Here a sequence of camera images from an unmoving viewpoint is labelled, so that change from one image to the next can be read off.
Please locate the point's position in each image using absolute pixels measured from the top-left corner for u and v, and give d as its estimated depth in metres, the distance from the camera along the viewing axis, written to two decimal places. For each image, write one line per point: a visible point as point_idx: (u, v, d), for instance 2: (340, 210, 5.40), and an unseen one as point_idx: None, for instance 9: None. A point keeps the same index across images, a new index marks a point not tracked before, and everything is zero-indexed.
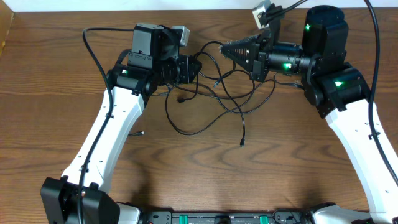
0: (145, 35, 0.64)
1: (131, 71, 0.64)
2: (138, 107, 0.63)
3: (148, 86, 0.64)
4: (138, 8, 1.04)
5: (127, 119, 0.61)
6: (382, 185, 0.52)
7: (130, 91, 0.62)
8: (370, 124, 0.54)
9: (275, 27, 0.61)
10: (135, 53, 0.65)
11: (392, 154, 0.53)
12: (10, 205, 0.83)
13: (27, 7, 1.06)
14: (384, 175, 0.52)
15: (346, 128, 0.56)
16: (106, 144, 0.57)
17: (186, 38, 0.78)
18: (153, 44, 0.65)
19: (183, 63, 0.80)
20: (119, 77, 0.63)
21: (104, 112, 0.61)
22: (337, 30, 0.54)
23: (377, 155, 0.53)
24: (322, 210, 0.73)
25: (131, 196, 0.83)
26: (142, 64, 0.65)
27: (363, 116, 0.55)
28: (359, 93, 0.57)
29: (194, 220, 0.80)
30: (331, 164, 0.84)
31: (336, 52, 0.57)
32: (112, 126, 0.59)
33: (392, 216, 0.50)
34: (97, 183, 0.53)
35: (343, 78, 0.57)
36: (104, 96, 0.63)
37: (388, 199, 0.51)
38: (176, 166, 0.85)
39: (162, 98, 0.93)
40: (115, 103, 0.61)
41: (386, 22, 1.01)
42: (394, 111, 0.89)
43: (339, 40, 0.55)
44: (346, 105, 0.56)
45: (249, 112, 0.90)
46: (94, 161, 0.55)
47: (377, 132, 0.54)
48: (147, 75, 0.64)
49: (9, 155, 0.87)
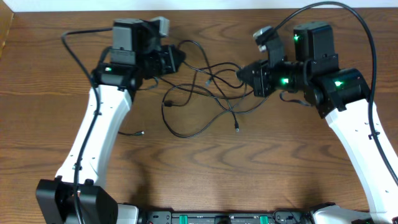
0: (124, 30, 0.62)
1: (115, 68, 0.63)
2: (125, 103, 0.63)
3: (132, 81, 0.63)
4: (139, 9, 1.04)
5: (115, 115, 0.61)
6: (382, 185, 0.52)
7: (116, 87, 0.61)
8: (371, 124, 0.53)
9: (276, 44, 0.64)
10: (116, 50, 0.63)
11: (392, 154, 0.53)
12: (11, 205, 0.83)
13: (27, 7, 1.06)
14: (384, 175, 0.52)
15: (346, 128, 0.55)
16: (96, 141, 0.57)
17: (164, 29, 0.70)
18: (134, 39, 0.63)
19: (168, 53, 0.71)
20: (104, 74, 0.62)
21: (91, 111, 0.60)
22: (323, 33, 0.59)
23: (377, 156, 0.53)
24: (322, 210, 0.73)
25: (131, 196, 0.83)
26: (125, 61, 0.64)
27: (362, 116, 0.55)
28: (359, 92, 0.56)
29: (194, 220, 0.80)
30: (330, 164, 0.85)
31: (327, 54, 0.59)
32: (101, 122, 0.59)
33: (392, 216, 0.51)
34: (92, 179, 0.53)
35: (343, 78, 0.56)
36: (89, 94, 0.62)
37: (389, 200, 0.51)
38: (176, 166, 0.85)
39: (161, 98, 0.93)
40: (102, 101, 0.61)
41: (386, 22, 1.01)
42: (394, 111, 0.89)
43: (326, 42, 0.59)
44: (346, 106, 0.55)
45: (249, 112, 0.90)
46: (86, 158, 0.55)
47: (377, 132, 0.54)
48: (130, 70, 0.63)
49: (9, 155, 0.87)
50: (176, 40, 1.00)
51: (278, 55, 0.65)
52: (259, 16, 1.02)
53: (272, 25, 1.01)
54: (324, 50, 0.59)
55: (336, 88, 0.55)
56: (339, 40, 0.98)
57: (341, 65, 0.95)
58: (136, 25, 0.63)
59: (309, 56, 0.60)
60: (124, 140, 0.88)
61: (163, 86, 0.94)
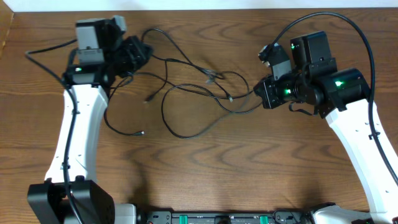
0: (87, 30, 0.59)
1: (85, 68, 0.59)
2: (102, 98, 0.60)
3: (106, 78, 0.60)
4: (139, 9, 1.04)
5: (95, 111, 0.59)
6: (382, 185, 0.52)
7: (89, 84, 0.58)
8: (371, 124, 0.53)
9: (277, 60, 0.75)
10: (83, 50, 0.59)
11: (393, 154, 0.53)
12: (10, 205, 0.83)
13: (27, 6, 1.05)
14: (384, 175, 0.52)
15: (346, 128, 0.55)
16: (79, 139, 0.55)
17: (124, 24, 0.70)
18: (99, 37, 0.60)
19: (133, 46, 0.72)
20: (74, 75, 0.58)
21: (68, 112, 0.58)
22: (317, 39, 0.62)
23: (377, 156, 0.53)
24: (322, 210, 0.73)
25: (131, 196, 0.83)
26: (94, 59, 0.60)
27: (363, 116, 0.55)
28: (359, 92, 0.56)
29: (194, 220, 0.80)
30: (330, 164, 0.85)
31: (323, 58, 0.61)
32: (81, 121, 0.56)
33: (392, 216, 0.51)
34: (82, 175, 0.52)
35: (344, 78, 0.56)
36: (64, 96, 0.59)
37: (389, 200, 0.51)
38: (176, 166, 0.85)
39: (161, 98, 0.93)
40: (78, 99, 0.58)
41: (387, 22, 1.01)
42: (394, 111, 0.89)
43: (321, 47, 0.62)
44: (347, 106, 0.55)
45: (250, 111, 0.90)
46: (73, 157, 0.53)
47: (377, 132, 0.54)
48: (102, 66, 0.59)
49: (8, 155, 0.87)
50: (176, 40, 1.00)
51: (283, 68, 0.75)
52: (259, 16, 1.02)
53: (272, 25, 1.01)
54: (320, 53, 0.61)
55: (336, 88, 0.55)
56: (339, 40, 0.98)
57: (341, 65, 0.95)
58: (97, 23, 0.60)
59: (306, 61, 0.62)
60: (124, 140, 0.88)
61: (164, 85, 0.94)
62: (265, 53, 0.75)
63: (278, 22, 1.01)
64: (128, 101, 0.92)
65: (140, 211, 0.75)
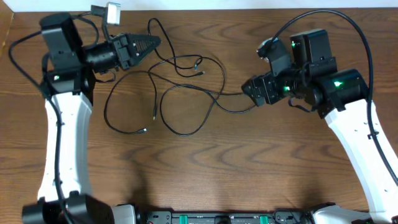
0: (55, 33, 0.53)
1: (64, 75, 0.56)
2: (85, 104, 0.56)
3: (86, 82, 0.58)
4: (139, 8, 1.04)
5: (80, 119, 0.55)
6: (382, 185, 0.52)
7: (71, 93, 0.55)
8: (369, 124, 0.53)
9: (278, 55, 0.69)
10: (55, 54, 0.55)
11: (392, 154, 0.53)
12: (11, 206, 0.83)
13: (27, 7, 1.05)
14: (383, 174, 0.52)
15: (346, 128, 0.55)
16: (67, 150, 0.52)
17: (116, 17, 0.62)
18: (69, 39, 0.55)
19: (124, 48, 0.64)
20: (55, 84, 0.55)
21: (52, 124, 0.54)
22: (318, 38, 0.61)
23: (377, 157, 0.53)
24: (322, 210, 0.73)
25: (132, 196, 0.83)
26: (70, 62, 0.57)
27: (360, 117, 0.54)
28: (358, 93, 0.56)
29: (194, 220, 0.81)
30: (330, 164, 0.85)
31: (323, 57, 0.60)
32: (67, 132, 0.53)
33: (391, 216, 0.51)
34: (76, 190, 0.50)
35: (342, 78, 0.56)
36: (46, 107, 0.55)
37: (388, 199, 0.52)
38: (176, 166, 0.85)
39: (161, 98, 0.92)
40: (61, 109, 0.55)
41: (387, 22, 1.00)
42: (393, 111, 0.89)
43: (323, 46, 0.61)
44: (344, 106, 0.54)
45: (247, 111, 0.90)
46: (63, 171, 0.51)
47: (377, 132, 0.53)
48: (81, 71, 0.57)
49: (8, 155, 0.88)
50: (176, 40, 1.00)
51: (283, 64, 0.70)
52: (259, 16, 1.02)
53: (272, 25, 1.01)
54: (321, 53, 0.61)
55: (335, 88, 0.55)
56: (339, 40, 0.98)
57: (341, 65, 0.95)
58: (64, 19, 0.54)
59: (307, 60, 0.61)
60: (124, 140, 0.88)
61: (163, 85, 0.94)
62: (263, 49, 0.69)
63: (278, 23, 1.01)
64: (127, 101, 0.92)
65: (138, 210, 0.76)
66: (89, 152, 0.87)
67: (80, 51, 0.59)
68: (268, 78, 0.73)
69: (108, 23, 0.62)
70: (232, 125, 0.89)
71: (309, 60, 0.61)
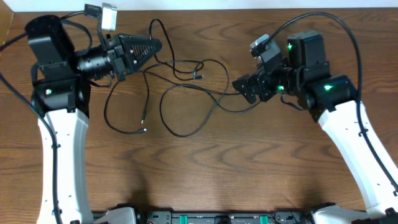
0: (43, 43, 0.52)
1: (55, 88, 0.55)
2: (81, 121, 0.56)
3: (81, 94, 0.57)
4: (139, 8, 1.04)
5: (76, 139, 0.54)
6: (373, 178, 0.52)
7: (65, 109, 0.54)
8: (359, 121, 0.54)
9: (272, 55, 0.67)
10: (45, 65, 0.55)
11: (383, 150, 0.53)
12: (11, 206, 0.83)
13: (27, 7, 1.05)
14: (375, 168, 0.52)
15: (337, 127, 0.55)
16: (65, 172, 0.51)
17: (112, 22, 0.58)
18: (58, 48, 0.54)
19: (119, 59, 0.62)
20: (46, 99, 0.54)
21: (48, 145, 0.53)
22: (314, 42, 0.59)
23: (369, 152, 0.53)
24: (322, 210, 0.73)
25: (131, 196, 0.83)
26: (62, 73, 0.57)
27: (351, 116, 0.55)
28: (347, 96, 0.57)
29: (194, 219, 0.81)
30: (331, 163, 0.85)
31: (318, 61, 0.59)
32: (63, 155, 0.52)
33: (385, 208, 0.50)
34: (77, 219, 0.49)
35: (333, 82, 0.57)
36: (40, 127, 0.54)
37: (382, 193, 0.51)
38: (176, 166, 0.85)
39: (161, 98, 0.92)
40: (56, 129, 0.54)
41: (387, 22, 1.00)
42: (393, 112, 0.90)
43: (318, 50, 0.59)
44: (336, 107, 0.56)
45: (247, 111, 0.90)
46: (62, 198, 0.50)
47: (366, 129, 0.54)
48: (74, 83, 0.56)
49: (8, 155, 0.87)
50: (176, 40, 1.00)
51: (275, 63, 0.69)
52: (259, 16, 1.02)
53: (272, 25, 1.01)
54: (316, 57, 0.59)
55: (326, 91, 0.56)
56: (339, 40, 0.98)
57: (341, 65, 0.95)
58: (53, 27, 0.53)
59: (302, 63, 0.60)
60: (124, 140, 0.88)
61: (164, 86, 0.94)
62: (258, 48, 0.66)
63: (278, 23, 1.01)
64: (127, 101, 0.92)
65: (138, 209, 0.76)
66: (89, 152, 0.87)
67: (71, 58, 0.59)
68: (262, 77, 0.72)
69: (103, 28, 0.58)
70: (232, 125, 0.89)
71: (302, 63, 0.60)
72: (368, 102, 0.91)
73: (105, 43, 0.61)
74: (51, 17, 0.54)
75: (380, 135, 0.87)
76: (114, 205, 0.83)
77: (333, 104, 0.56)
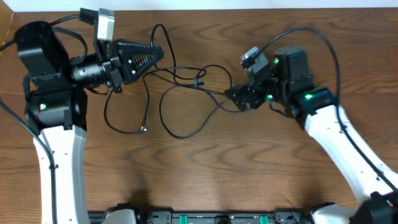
0: (35, 56, 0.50)
1: (50, 101, 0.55)
2: (79, 139, 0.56)
3: (77, 106, 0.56)
4: (138, 8, 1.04)
5: (74, 158, 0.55)
6: (356, 167, 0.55)
7: (63, 127, 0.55)
8: (339, 119, 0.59)
9: (261, 66, 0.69)
10: (38, 76, 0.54)
11: (363, 144, 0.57)
12: (12, 205, 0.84)
13: (27, 7, 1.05)
14: (357, 158, 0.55)
15: (320, 127, 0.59)
16: (64, 191, 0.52)
17: (107, 32, 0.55)
18: (51, 60, 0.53)
19: (116, 71, 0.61)
20: (41, 114, 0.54)
21: (45, 166, 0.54)
22: (299, 58, 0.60)
23: (351, 145, 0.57)
24: (321, 210, 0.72)
25: (131, 196, 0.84)
26: (56, 84, 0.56)
27: (331, 117, 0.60)
28: (328, 103, 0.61)
29: (194, 220, 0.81)
30: (331, 164, 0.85)
31: (303, 75, 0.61)
32: (61, 176, 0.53)
33: (370, 190, 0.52)
34: None
35: (314, 93, 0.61)
36: (37, 147, 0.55)
37: (367, 180, 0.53)
38: (176, 166, 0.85)
39: (161, 98, 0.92)
40: (53, 150, 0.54)
41: (387, 22, 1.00)
42: (393, 112, 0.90)
43: (302, 66, 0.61)
44: (316, 111, 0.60)
45: (247, 111, 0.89)
46: (63, 220, 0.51)
47: (345, 127, 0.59)
48: (69, 95, 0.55)
49: (7, 155, 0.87)
50: (176, 40, 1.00)
51: (264, 75, 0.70)
52: (259, 16, 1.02)
53: (272, 25, 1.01)
54: (301, 71, 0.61)
55: (307, 101, 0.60)
56: (339, 40, 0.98)
57: (341, 65, 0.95)
58: (43, 37, 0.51)
59: (287, 76, 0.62)
60: (124, 140, 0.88)
61: (164, 86, 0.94)
62: (249, 60, 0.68)
63: (278, 23, 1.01)
64: (127, 102, 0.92)
65: (138, 210, 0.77)
66: (89, 152, 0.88)
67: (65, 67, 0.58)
68: (252, 88, 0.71)
69: (98, 38, 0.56)
70: (232, 124, 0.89)
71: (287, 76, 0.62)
72: (367, 102, 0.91)
73: (102, 53, 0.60)
74: (41, 23, 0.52)
75: (380, 135, 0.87)
76: (114, 205, 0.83)
77: (314, 109, 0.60)
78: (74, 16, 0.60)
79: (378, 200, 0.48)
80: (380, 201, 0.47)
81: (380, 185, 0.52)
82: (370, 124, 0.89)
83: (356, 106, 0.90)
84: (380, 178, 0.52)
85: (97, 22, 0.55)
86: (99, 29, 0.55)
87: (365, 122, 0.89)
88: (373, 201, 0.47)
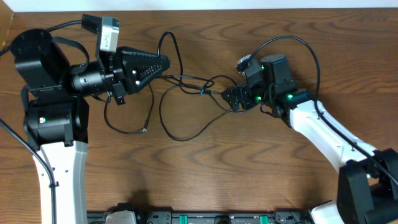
0: (34, 68, 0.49)
1: (51, 114, 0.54)
2: (80, 155, 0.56)
3: (78, 119, 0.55)
4: (138, 8, 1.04)
5: (76, 175, 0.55)
6: (333, 142, 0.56)
7: (63, 142, 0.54)
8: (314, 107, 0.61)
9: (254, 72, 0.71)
10: (37, 88, 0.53)
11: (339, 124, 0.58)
12: (12, 206, 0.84)
13: (27, 7, 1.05)
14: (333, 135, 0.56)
15: (299, 117, 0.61)
16: (65, 208, 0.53)
17: (111, 43, 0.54)
18: (51, 72, 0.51)
19: (120, 83, 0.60)
20: (41, 128, 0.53)
21: (45, 183, 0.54)
22: (281, 63, 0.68)
23: (327, 126, 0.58)
24: (318, 206, 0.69)
25: (131, 196, 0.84)
26: (56, 96, 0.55)
27: (309, 107, 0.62)
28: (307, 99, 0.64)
29: (194, 220, 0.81)
30: (331, 164, 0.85)
31: (285, 79, 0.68)
32: (62, 194, 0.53)
33: (346, 158, 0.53)
34: None
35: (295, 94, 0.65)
36: (36, 163, 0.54)
37: (342, 151, 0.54)
38: (176, 166, 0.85)
39: (161, 98, 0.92)
40: (53, 167, 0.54)
41: (387, 22, 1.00)
42: (393, 112, 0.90)
43: (285, 71, 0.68)
44: (296, 106, 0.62)
45: (247, 112, 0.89)
46: None
47: (322, 112, 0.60)
48: (70, 108, 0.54)
49: (7, 155, 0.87)
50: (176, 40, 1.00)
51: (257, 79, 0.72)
52: (259, 16, 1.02)
53: (272, 25, 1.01)
54: (284, 75, 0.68)
55: (289, 99, 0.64)
56: (339, 40, 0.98)
57: (341, 65, 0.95)
58: (42, 48, 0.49)
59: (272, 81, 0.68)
60: (124, 140, 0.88)
61: (164, 86, 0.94)
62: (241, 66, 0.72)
63: (278, 23, 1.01)
64: (127, 101, 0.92)
65: (138, 211, 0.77)
66: (89, 152, 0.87)
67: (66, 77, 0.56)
68: (244, 89, 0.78)
69: (101, 49, 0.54)
70: (232, 125, 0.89)
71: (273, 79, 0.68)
72: (367, 102, 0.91)
73: (104, 63, 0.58)
74: (41, 33, 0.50)
75: (379, 135, 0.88)
76: (114, 205, 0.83)
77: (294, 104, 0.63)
78: (74, 22, 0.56)
79: (351, 165, 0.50)
80: (356, 168, 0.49)
81: (356, 155, 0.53)
82: (370, 124, 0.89)
83: (356, 106, 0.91)
84: (355, 149, 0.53)
85: (101, 32, 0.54)
86: (104, 40, 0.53)
87: (365, 122, 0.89)
88: (349, 168, 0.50)
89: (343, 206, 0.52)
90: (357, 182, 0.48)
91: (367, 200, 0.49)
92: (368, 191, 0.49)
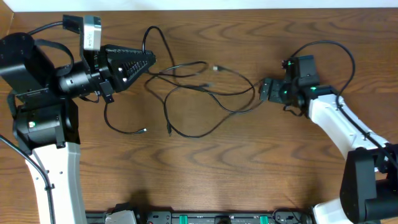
0: (17, 71, 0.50)
1: (39, 118, 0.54)
2: (73, 154, 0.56)
3: (68, 121, 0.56)
4: (139, 9, 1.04)
5: (71, 176, 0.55)
6: (346, 130, 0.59)
7: (55, 144, 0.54)
8: (334, 99, 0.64)
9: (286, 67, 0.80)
10: (23, 93, 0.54)
11: (356, 117, 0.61)
12: (12, 205, 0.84)
13: (27, 7, 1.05)
14: (348, 125, 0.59)
15: (319, 106, 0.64)
16: (63, 210, 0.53)
17: (94, 42, 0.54)
18: (35, 74, 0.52)
19: (107, 82, 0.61)
20: (31, 132, 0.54)
21: (40, 185, 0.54)
22: (307, 60, 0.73)
23: (343, 117, 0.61)
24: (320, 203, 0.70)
25: (132, 196, 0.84)
26: (44, 99, 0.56)
27: (329, 99, 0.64)
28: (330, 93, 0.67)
29: (194, 220, 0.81)
30: (331, 164, 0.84)
31: (310, 74, 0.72)
32: (58, 196, 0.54)
33: (357, 145, 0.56)
34: None
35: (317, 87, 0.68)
36: (29, 167, 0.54)
37: (354, 139, 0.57)
38: (176, 166, 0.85)
39: (165, 98, 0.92)
40: (48, 169, 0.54)
41: (387, 22, 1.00)
42: (393, 112, 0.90)
43: (310, 66, 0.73)
44: (318, 96, 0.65)
45: (249, 111, 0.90)
46: None
47: (341, 105, 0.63)
48: (59, 110, 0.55)
49: (7, 155, 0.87)
50: (176, 40, 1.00)
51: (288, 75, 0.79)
52: (259, 16, 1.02)
53: (272, 25, 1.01)
54: (309, 70, 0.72)
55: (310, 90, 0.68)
56: (339, 40, 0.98)
57: (341, 65, 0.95)
58: (25, 51, 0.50)
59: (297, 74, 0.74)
60: (124, 140, 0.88)
61: (164, 86, 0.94)
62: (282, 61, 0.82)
63: (278, 22, 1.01)
64: (127, 102, 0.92)
65: (137, 209, 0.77)
66: (90, 152, 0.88)
67: (53, 80, 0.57)
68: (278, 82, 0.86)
69: (85, 48, 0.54)
70: (232, 125, 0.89)
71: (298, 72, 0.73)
72: (368, 102, 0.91)
73: (89, 63, 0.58)
74: (22, 36, 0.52)
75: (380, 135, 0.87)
76: (114, 205, 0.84)
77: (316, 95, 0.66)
78: (58, 23, 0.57)
79: (362, 150, 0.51)
80: (366, 154, 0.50)
81: (366, 144, 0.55)
82: (370, 124, 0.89)
83: (357, 106, 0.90)
84: (367, 139, 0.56)
85: (83, 32, 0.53)
86: (86, 39, 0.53)
87: (366, 122, 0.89)
88: (359, 153, 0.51)
89: (347, 193, 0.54)
90: (364, 168, 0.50)
91: (370, 191, 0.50)
92: (374, 179, 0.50)
